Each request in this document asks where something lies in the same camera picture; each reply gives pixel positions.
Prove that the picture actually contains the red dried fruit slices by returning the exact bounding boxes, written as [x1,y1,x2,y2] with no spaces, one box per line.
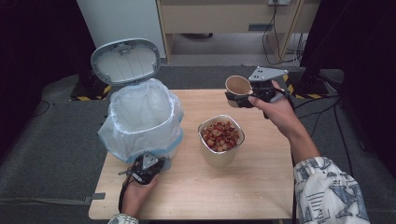
[201,119,241,153]

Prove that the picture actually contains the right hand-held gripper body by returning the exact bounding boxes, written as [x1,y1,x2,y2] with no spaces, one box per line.
[247,65,290,105]

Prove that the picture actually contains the cream square tub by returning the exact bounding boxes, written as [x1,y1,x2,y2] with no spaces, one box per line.
[197,114,246,168]

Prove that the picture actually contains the hanging black cables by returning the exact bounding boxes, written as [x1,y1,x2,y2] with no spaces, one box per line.
[262,0,307,66]

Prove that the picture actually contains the grey tape strip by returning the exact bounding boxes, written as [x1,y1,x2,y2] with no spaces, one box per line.
[83,192,106,205]

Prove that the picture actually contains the light wooden desk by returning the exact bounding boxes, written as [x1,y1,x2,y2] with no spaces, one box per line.
[155,0,322,64]

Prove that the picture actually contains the person's right hand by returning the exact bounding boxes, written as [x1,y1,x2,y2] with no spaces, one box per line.
[247,79,302,140]

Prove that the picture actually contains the patterned white left sleeve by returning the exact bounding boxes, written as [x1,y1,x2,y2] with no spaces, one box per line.
[107,213,140,224]

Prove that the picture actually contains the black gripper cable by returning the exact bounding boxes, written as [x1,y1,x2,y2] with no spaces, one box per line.
[117,169,134,215]

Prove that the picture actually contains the black floor cable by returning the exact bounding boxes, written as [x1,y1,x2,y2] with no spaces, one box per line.
[30,99,51,119]
[293,96,357,179]

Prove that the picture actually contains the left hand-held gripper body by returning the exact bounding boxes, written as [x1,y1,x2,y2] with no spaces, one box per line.
[125,150,167,186]

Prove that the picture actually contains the translucent white bin bag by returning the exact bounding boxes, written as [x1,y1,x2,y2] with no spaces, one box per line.
[96,77,185,164]

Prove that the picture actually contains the patterned white sleeve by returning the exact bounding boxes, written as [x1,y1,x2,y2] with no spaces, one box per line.
[107,213,140,224]
[292,156,372,224]

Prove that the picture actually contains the dark curtain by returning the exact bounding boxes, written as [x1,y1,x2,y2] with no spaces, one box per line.
[0,0,90,160]
[299,0,396,171]

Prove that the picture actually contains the stand base with striped tape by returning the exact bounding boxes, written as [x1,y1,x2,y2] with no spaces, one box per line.
[282,68,332,101]
[69,70,113,103]

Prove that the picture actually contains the grey pedal trash bin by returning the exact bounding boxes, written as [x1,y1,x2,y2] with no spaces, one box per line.
[90,37,185,172]

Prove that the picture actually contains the patterned white right sleeve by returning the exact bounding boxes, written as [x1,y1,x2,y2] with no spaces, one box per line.
[292,156,372,224]

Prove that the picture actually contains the person's left hand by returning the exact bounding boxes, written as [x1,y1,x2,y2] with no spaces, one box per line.
[120,175,160,218]

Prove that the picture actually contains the brown paper cup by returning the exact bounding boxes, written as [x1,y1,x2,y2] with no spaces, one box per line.
[224,75,253,108]

